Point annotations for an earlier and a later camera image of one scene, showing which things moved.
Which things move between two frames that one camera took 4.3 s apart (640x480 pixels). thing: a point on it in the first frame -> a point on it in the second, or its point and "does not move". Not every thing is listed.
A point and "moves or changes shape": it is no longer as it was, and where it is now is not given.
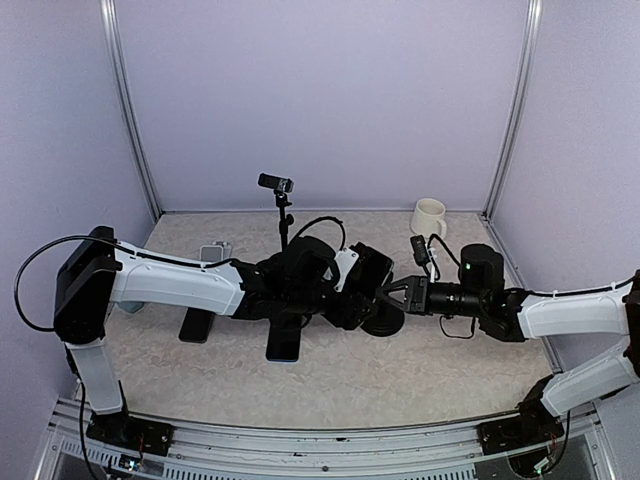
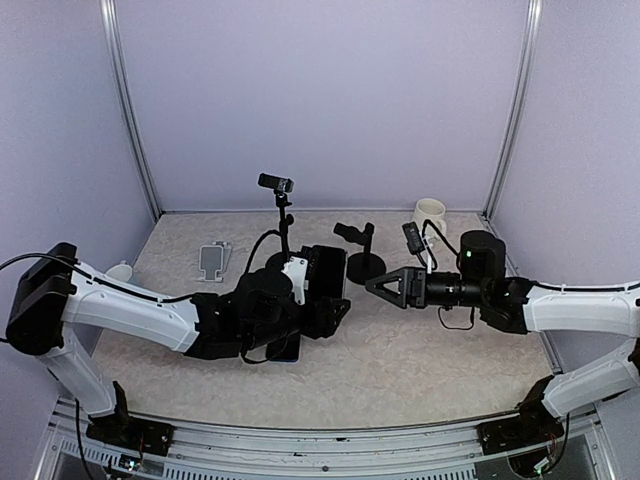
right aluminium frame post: [531, 33] does not move
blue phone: [284, 337] does not move
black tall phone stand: [282, 186] does not move
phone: [369, 272] moves or changes shape
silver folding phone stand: [219, 251] does not move
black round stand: [386, 320] moves or changes shape
